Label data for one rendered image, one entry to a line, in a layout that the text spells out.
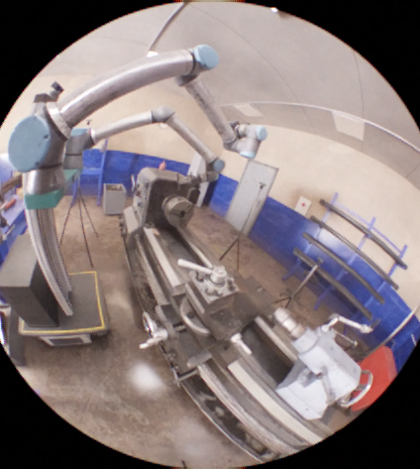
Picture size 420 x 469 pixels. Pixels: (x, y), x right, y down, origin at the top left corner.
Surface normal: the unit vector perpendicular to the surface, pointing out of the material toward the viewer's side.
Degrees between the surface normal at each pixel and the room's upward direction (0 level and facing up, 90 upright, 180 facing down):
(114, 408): 0
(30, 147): 93
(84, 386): 0
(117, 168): 90
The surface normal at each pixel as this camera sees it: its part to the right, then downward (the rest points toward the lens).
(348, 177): -0.77, 0.03
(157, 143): 0.55, 0.54
